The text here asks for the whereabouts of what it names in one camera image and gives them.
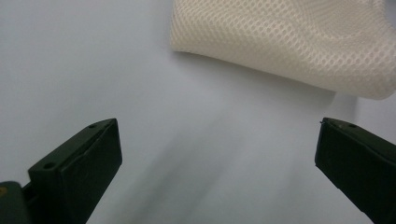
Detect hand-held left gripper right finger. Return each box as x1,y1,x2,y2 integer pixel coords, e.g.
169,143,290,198
314,117,396,224

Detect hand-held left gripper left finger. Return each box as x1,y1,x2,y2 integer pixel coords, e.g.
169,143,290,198
27,118,123,224

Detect white towel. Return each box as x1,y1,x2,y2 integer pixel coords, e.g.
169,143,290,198
169,0,396,101

